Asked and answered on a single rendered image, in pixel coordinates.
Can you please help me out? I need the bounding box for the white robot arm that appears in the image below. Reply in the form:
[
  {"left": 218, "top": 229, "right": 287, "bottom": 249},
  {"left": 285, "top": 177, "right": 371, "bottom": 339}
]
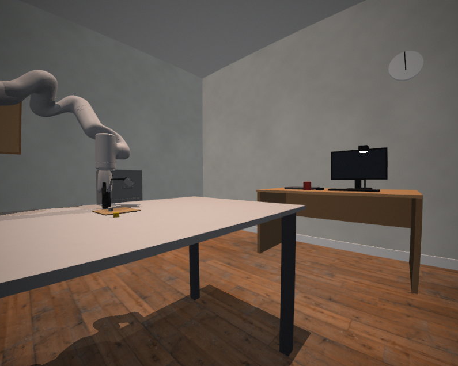
[{"left": 0, "top": 70, "right": 130, "bottom": 170}]

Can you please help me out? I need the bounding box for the tan cork mat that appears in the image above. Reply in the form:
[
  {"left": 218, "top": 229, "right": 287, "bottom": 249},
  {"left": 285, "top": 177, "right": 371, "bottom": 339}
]
[{"left": 92, "top": 207, "right": 141, "bottom": 216}]

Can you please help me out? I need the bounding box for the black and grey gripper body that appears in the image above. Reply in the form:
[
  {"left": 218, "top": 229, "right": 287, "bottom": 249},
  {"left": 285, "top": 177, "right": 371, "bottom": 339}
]
[{"left": 97, "top": 169, "right": 115, "bottom": 193}]

